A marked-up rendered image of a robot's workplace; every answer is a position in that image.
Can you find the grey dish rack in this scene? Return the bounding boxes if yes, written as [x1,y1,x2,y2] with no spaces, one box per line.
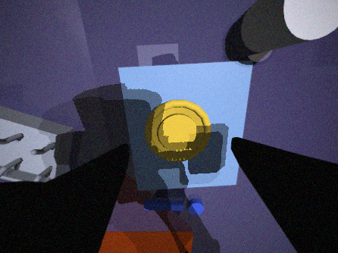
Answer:
[0,106,74,182]

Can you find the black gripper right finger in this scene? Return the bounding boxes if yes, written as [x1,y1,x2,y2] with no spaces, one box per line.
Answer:
[230,137,338,253]

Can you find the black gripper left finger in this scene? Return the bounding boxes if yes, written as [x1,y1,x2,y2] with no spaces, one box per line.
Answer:
[0,144,130,253]

